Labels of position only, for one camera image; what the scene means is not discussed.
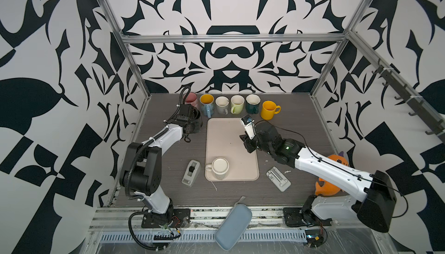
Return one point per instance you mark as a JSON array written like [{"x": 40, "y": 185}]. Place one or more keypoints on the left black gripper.
[{"x": 197, "y": 129}]

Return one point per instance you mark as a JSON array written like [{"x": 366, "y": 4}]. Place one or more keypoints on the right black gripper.
[{"x": 247, "y": 141}]

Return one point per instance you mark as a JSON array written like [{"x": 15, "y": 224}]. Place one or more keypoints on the pink ceramic mug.
[{"x": 192, "y": 99}]

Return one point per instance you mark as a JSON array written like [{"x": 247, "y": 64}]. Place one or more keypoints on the light blue butterfly mug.
[{"x": 207, "y": 105}]

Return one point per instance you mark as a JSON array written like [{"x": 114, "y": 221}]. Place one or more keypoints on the grey ceramic mug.
[{"x": 222, "y": 105}]

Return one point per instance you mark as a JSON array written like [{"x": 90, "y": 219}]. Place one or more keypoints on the yellow mug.
[{"x": 269, "y": 110}]

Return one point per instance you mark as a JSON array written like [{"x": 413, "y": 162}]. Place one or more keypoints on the light green mug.
[{"x": 237, "y": 104}]

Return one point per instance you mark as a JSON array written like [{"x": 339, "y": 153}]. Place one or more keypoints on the white cream mug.
[{"x": 219, "y": 168}]

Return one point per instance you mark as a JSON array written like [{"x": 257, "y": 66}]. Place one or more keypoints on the dark green mug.
[{"x": 253, "y": 104}]

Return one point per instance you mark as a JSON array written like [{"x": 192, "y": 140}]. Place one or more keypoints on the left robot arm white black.
[{"x": 141, "y": 172}]

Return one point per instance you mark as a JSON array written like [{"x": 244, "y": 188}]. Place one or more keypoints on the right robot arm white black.
[{"x": 374, "y": 194}]

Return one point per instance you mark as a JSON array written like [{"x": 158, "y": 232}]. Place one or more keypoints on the orange shark plush toy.
[{"x": 323, "y": 187}]

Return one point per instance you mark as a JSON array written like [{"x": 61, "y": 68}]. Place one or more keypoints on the beige serving tray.
[{"x": 223, "y": 141}]

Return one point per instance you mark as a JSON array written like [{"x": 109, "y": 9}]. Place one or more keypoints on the green circuit board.
[{"x": 315, "y": 237}]

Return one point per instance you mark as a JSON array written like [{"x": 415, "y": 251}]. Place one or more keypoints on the blue-grey pencil case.
[{"x": 233, "y": 226}]

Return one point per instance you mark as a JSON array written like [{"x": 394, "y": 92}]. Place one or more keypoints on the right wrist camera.
[{"x": 248, "y": 124}]

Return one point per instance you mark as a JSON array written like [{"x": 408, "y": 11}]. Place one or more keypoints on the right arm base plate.
[{"x": 304, "y": 217}]

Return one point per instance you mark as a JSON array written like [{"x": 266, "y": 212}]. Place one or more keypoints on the white cable duct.
[{"x": 189, "y": 236}]

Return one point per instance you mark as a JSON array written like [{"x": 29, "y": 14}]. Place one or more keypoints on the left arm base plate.
[{"x": 167, "y": 217}]

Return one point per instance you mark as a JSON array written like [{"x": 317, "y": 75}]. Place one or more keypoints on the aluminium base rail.
[{"x": 200, "y": 216}]

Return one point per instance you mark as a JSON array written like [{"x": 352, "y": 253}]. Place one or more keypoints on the wall hook rack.
[{"x": 406, "y": 94}]

